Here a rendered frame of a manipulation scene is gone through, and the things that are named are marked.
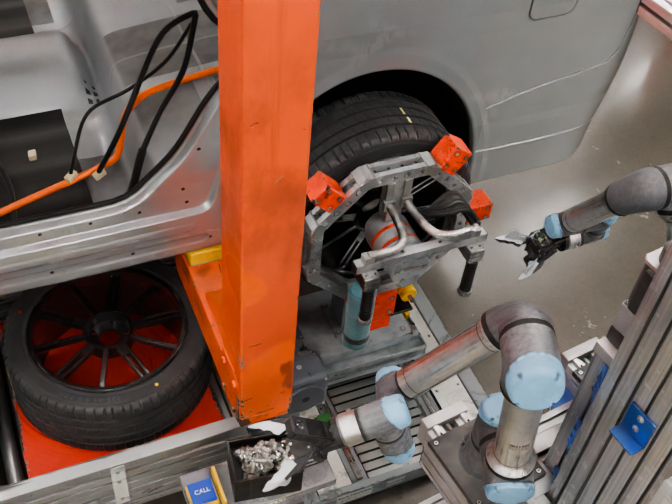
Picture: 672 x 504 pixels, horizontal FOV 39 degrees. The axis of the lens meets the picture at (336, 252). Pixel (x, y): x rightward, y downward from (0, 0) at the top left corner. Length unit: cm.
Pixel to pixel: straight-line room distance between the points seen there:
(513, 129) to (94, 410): 161
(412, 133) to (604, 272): 165
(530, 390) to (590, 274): 229
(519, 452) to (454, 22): 126
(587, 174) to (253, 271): 263
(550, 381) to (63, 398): 159
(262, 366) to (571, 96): 140
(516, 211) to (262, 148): 246
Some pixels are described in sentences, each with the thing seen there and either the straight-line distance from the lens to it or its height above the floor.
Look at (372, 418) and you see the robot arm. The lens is 206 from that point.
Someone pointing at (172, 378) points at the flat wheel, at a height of 50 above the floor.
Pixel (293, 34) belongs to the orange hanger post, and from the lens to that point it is 188.
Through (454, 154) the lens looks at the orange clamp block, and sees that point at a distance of 279.
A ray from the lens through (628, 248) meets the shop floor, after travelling 436.
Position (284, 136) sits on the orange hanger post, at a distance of 203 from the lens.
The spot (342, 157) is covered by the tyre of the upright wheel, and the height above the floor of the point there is 114.
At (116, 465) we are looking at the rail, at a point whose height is 39.
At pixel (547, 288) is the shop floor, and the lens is 407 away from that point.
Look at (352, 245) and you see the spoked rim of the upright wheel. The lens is 304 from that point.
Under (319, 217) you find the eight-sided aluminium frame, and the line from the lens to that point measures 277.
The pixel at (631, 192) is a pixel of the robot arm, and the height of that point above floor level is 132.
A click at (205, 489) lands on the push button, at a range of 280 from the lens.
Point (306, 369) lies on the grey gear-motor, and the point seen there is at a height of 40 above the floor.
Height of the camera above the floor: 293
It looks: 47 degrees down
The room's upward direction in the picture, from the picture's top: 6 degrees clockwise
